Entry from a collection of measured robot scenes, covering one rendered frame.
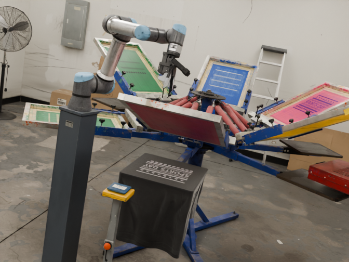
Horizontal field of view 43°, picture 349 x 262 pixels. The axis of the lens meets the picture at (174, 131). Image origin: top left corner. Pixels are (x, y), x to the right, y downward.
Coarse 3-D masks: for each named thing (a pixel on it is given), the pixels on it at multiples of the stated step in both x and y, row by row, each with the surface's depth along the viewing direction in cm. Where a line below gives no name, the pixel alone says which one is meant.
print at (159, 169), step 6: (150, 162) 282; (156, 162) 284; (144, 168) 268; (150, 168) 270; (156, 168) 272; (162, 168) 274; (168, 168) 277; (174, 168) 279; (180, 168) 281; (150, 174) 260; (156, 174) 262; (162, 174) 264; (168, 174) 266; (174, 174) 268; (180, 174) 270; (186, 174) 272; (174, 180) 258; (180, 180) 259
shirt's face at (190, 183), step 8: (136, 160) 281; (144, 160) 284; (152, 160) 287; (160, 160) 290; (168, 160) 293; (128, 168) 263; (136, 168) 266; (184, 168) 283; (192, 168) 286; (200, 168) 289; (144, 176) 255; (152, 176) 258; (192, 176) 271; (200, 176) 274; (168, 184) 250; (176, 184) 252; (184, 184) 255; (192, 184) 257
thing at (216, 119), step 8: (120, 96) 244; (128, 96) 243; (144, 104) 240; (152, 104) 240; (160, 104) 239; (168, 104) 238; (176, 112) 237; (184, 112) 236; (192, 112) 235; (200, 112) 235; (208, 120) 234; (216, 120) 233; (216, 128) 251; (224, 136) 277; (216, 144) 306; (224, 144) 297
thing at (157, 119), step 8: (128, 104) 251; (136, 104) 245; (136, 112) 269; (144, 112) 261; (152, 112) 255; (160, 112) 248; (168, 112) 242; (144, 120) 289; (152, 120) 281; (160, 120) 272; (168, 120) 265; (152, 128) 315; (160, 128) 305; (168, 128) 296; (176, 128) 287; (184, 136) 310
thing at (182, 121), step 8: (176, 120) 258; (184, 120) 252; (192, 120) 245; (200, 120) 239; (184, 128) 279; (192, 128) 271; (200, 128) 264; (208, 128) 257; (192, 136) 301; (200, 136) 291; (208, 136) 283; (216, 136) 275
